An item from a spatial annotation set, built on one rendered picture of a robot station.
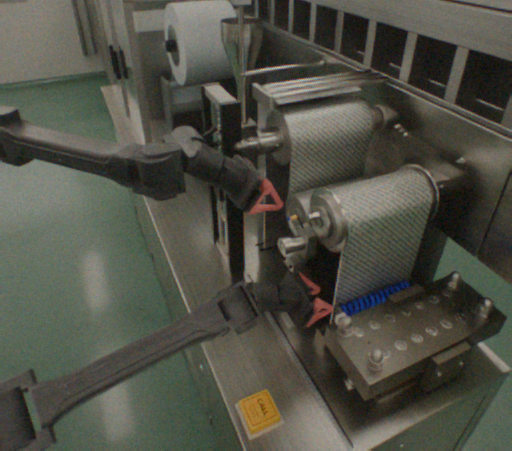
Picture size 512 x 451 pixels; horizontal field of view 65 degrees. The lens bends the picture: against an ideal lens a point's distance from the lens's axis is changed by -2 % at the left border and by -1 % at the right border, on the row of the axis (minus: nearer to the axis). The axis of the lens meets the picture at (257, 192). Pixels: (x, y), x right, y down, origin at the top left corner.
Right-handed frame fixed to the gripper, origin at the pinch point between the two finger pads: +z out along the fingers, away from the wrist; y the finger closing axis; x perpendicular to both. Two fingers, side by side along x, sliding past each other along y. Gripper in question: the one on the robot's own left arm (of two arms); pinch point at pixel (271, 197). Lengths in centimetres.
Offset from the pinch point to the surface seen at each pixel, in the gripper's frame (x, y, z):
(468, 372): -10, 28, 60
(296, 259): -11.1, -2.3, 19.7
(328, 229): 0.4, 3.7, 15.0
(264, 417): -39.2, 17.6, 19.8
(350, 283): -8.2, 6.2, 30.2
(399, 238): 6.8, 6.4, 33.5
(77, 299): -139, -131, 41
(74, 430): -145, -55, 36
